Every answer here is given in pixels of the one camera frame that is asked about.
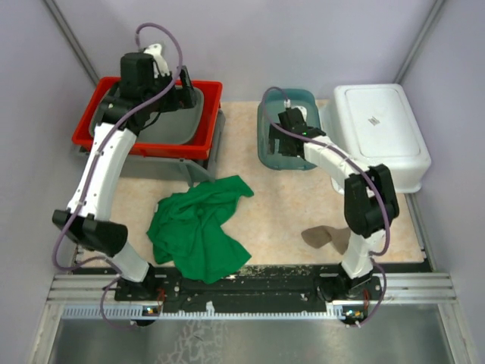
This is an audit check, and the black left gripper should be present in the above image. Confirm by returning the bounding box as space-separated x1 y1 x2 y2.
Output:
144 65 199 114

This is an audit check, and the red plastic crate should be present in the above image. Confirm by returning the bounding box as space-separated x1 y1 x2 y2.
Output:
72 77 223 160

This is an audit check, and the teal translucent plastic tub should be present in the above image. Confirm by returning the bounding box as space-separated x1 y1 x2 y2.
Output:
257 89 321 171

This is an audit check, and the grey plastic tub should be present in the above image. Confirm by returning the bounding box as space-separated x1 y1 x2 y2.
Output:
88 81 205 145

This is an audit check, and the large white plastic container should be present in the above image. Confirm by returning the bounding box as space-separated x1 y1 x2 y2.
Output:
319 83 431 193

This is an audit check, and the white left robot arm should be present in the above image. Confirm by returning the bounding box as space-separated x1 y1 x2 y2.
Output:
52 52 193 301

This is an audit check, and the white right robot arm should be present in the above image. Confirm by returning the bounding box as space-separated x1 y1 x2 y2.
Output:
270 100 399 300

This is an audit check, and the grey plastic bin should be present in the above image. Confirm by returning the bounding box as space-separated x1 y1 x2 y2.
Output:
77 109 227 187

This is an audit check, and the brown striped sock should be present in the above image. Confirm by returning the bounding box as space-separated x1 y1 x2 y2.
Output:
301 225 351 255

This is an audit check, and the green cloth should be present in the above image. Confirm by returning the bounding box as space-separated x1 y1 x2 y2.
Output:
146 175 254 284

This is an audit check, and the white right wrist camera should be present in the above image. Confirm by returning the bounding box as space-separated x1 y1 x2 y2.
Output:
293 105 308 123

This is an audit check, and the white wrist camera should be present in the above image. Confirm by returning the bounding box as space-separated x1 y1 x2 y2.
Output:
143 43 170 78
293 105 308 123

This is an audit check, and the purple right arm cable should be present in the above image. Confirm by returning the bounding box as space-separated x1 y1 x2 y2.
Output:
261 86 393 329

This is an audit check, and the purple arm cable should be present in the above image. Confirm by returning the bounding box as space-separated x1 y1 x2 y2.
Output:
261 86 393 329
52 23 186 331

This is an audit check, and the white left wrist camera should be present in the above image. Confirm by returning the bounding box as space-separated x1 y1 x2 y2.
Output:
143 43 170 78

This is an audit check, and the left aluminium frame post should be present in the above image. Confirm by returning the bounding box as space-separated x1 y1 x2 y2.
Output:
41 0 100 86

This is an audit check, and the grey aluminium frame post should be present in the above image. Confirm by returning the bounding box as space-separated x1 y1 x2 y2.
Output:
393 0 448 84

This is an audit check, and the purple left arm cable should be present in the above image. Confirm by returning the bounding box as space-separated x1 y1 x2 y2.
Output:
52 23 186 331

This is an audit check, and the aluminium front rail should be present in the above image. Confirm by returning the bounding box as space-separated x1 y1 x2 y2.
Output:
47 273 456 321

